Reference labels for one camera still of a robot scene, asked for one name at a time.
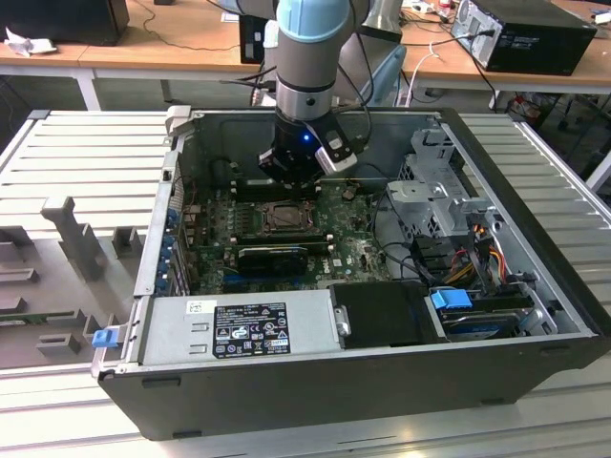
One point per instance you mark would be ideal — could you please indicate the small black computer tower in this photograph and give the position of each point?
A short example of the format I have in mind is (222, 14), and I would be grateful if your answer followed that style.
(250, 40)

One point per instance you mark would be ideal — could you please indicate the CPU socket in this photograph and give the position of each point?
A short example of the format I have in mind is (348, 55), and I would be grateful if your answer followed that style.
(262, 228)

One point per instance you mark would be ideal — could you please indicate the black hard disk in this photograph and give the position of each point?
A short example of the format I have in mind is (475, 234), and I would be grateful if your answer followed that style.
(477, 325)

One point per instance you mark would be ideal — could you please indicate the grey parts rack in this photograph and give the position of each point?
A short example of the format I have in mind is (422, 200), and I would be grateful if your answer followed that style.
(48, 286)

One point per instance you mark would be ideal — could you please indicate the black open PC case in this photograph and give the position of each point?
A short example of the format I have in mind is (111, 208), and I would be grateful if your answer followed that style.
(286, 401)

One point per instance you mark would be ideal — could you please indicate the wooden desk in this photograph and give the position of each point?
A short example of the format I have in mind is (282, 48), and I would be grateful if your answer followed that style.
(191, 57)

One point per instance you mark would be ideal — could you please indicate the grey power supply unit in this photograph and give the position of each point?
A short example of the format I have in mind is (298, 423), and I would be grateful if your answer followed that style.
(172, 334)

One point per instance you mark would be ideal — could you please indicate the black graphics card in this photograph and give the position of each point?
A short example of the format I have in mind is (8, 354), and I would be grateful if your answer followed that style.
(272, 262)

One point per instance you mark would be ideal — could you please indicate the large black box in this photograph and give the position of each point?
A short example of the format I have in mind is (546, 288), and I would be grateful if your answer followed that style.
(62, 19)

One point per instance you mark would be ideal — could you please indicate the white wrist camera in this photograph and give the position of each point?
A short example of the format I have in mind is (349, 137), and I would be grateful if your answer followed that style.
(336, 157)

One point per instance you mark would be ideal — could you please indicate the blue disk carrier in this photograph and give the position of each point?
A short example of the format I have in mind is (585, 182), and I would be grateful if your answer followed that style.
(451, 305)

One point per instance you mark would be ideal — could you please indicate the crumpled white paper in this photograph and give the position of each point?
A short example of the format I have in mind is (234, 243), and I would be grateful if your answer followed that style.
(28, 45)

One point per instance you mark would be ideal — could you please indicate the pale blue teach pendant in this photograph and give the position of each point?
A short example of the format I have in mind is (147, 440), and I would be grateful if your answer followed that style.
(389, 71)

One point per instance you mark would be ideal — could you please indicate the grey case release latch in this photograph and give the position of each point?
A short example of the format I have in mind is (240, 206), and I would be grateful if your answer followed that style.
(179, 117)

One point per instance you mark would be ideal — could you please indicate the black plastic air shroud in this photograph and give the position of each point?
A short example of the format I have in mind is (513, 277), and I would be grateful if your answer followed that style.
(382, 310)

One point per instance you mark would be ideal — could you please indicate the green motherboard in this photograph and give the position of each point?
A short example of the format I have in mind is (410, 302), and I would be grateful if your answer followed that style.
(343, 238)

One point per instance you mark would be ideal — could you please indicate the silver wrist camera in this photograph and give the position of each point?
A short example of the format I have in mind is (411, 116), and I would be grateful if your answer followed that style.
(266, 159)

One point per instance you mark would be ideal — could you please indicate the green circuit board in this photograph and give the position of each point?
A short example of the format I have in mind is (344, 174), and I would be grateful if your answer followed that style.
(28, 318)

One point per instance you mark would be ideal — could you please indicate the black desktop PC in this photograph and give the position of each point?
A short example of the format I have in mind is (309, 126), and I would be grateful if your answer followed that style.
(539, 38)

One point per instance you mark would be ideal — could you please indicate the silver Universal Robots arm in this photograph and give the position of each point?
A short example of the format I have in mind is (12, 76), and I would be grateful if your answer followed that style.
(310, 57)

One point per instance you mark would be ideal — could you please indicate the round coin battery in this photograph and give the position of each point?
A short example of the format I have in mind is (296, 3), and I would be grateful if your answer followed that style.
(347, 193)

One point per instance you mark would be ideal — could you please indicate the blue plastic latch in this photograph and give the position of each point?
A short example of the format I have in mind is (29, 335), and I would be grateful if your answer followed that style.
(105, 339)

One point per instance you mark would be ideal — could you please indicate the black RAM slot row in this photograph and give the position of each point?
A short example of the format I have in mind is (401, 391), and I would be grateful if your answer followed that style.
(281, 241)
(253, 191)

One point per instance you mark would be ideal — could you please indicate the silver CPU plate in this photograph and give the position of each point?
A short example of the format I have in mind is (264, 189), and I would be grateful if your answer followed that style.
(288, 218)

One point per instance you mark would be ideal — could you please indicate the silver drive cage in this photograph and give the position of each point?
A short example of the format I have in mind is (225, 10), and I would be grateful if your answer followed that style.
(415, 200)

